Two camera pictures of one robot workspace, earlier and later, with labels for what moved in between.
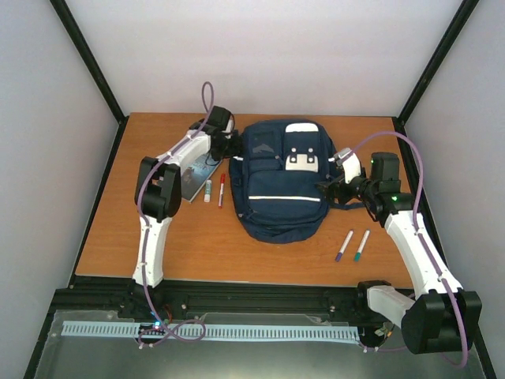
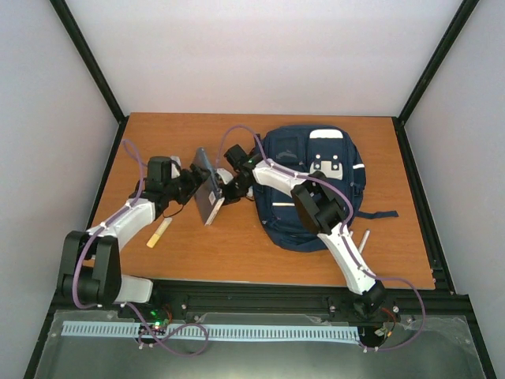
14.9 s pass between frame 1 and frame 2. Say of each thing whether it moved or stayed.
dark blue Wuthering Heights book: moved
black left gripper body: moved
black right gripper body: moved
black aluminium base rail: stayed
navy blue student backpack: moved
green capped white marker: stayed
